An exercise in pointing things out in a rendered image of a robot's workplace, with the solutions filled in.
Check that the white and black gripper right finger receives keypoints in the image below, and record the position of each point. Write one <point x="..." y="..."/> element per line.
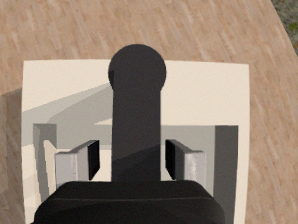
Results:
<point x="182" y="163"/>

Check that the white rectangular sink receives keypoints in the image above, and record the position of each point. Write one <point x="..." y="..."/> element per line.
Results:
<point x="73" y="102"/>

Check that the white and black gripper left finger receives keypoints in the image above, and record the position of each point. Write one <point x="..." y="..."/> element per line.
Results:
<point x="79" y="164"/>

